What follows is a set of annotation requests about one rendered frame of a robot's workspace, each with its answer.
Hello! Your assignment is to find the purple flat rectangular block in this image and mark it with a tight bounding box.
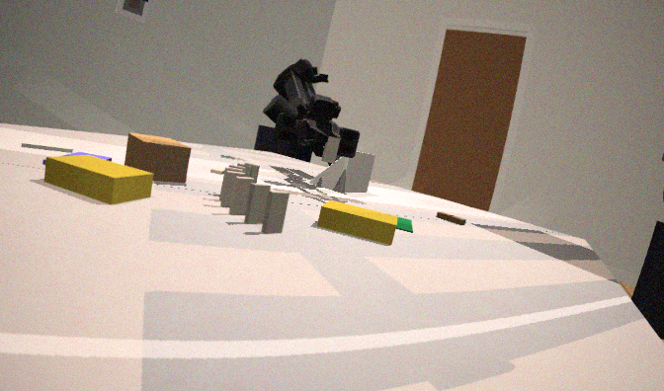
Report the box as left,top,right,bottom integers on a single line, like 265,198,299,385
42,151,112,164

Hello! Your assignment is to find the green flat rectangular block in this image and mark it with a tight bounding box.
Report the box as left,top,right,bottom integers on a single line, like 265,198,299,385
396,217,413,233

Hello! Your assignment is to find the yellow rectangular block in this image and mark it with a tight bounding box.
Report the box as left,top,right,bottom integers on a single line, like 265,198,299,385
317,200,397,245
44,156,153,205

